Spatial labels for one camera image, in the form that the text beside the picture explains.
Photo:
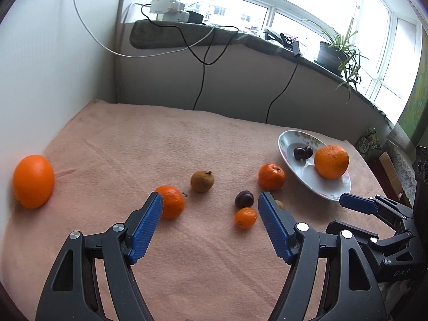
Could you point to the white power strip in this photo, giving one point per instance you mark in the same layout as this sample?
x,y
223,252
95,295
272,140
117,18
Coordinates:
x,y
171,10

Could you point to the dark green sill mat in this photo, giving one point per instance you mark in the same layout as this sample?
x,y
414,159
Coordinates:
x,y
237,75

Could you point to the floral white plate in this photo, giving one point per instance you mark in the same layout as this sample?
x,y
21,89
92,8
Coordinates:
x,y
305,170

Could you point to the large orange in plate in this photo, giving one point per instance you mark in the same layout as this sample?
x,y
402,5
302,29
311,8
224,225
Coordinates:
x,y
331,162

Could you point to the dark plum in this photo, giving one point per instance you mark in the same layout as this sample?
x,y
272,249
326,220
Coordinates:
x,y
308,152
299,153
244,199

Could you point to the white lace cloth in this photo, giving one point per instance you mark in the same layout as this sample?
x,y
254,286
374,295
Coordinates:
x,y
404,168

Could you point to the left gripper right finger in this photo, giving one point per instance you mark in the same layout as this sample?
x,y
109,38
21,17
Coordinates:
x,y
350,290

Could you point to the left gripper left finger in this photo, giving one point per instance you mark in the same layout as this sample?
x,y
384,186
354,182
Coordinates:
x,y
71,291

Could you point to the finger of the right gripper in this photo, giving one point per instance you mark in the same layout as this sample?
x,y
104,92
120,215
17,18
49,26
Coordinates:
x,y
374,240
359,203

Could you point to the mandarin with stem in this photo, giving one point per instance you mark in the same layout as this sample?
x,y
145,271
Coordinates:
x,y
173,202

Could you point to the green wall picture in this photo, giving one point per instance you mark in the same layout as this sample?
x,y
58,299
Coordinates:
x,y
413,119

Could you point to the green snack bag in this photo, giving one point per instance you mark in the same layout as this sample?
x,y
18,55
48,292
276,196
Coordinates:
x,y
369,146

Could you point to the black adapter on sill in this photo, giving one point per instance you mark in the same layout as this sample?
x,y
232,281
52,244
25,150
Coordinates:
x,y
195,17

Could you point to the large orange by wall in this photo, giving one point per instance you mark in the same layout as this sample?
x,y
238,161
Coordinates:
x,y
33,181

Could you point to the small orange kumquat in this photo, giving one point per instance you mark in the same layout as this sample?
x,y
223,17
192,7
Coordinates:
x,y
245,218

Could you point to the small brown longan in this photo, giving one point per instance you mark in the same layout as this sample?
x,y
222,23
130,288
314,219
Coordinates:
x,y
280,204

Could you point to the large brown longan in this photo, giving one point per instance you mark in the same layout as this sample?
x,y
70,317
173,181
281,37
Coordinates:
x,y
202,181

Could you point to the pink towel cloth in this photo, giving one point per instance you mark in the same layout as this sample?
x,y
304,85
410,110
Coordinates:
x,y
107,160

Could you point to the cardboard box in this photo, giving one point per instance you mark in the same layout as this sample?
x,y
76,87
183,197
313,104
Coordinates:
x,y
387,176

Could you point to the mandarin near plate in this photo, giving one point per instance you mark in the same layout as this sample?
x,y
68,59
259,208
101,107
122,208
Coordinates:
x,y
271,177

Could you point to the black device on sill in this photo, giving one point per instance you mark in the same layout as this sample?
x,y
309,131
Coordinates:
x,y
287,42

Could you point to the potted spider plant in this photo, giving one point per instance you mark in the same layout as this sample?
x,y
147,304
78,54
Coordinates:
x,y
341,56

